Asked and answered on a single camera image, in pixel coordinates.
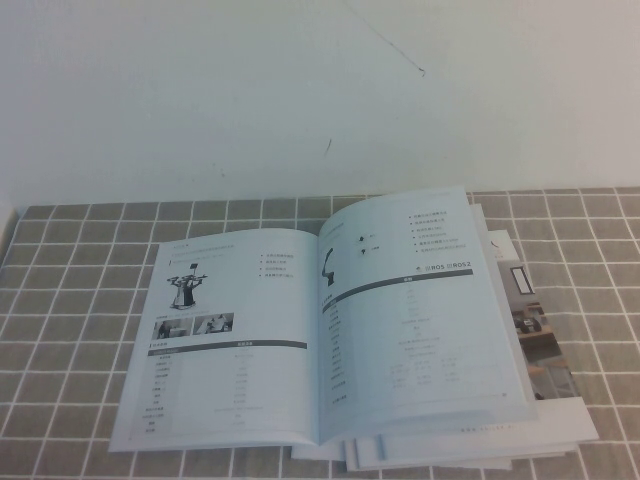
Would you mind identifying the booklet with colour photo cover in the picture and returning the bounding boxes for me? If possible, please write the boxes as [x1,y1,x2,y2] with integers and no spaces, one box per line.
[482,229,585,404]

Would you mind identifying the white product catalogue book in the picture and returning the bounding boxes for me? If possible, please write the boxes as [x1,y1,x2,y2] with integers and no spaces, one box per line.
[108,187,540,454]

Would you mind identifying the grey white-checked tablecloth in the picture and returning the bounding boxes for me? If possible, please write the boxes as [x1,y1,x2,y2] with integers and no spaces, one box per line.
[0,185,640,480]

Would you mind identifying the stack of white paper sheets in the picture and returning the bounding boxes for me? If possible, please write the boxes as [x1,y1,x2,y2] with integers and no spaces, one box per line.
[289,433,581,475]

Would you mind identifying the white booklet with small print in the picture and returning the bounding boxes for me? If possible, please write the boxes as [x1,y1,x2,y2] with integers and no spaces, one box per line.
[377,397,600,454]

